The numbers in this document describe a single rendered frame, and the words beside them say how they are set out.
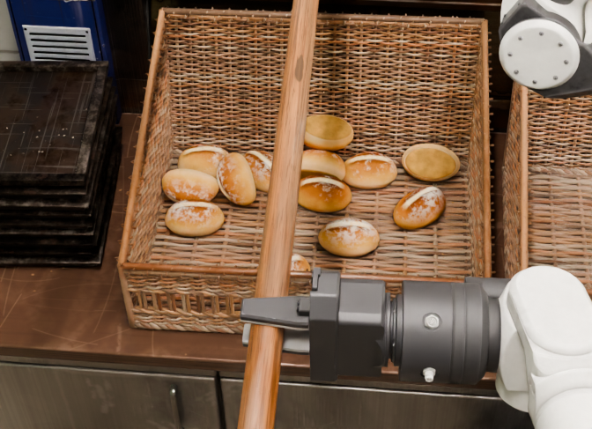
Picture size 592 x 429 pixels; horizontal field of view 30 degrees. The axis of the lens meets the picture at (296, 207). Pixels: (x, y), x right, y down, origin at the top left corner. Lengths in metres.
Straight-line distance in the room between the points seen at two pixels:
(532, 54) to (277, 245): 0.32
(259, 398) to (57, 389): 0.98
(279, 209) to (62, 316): 0.81
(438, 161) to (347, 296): 0.99
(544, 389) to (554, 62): 0.36
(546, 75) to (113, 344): 0.89
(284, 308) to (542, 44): 0.37
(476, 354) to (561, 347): 0.08
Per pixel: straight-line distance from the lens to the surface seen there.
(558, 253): 1.87
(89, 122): 1.79
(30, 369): 1.84
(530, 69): 1.12
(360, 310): 0.94
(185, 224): 1.84
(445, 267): 1.82
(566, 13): 1.12
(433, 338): 0.94
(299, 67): 1.20
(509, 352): 0.96
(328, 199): 1.86
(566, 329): 0.91
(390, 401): 1.77
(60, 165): 1.75
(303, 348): 0.98
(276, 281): 0.99
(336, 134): 1.90
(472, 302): 0.95
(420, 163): 1.92
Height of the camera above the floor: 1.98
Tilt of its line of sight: 47 degrees down
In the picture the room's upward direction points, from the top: 1 degrees counter-clockwise
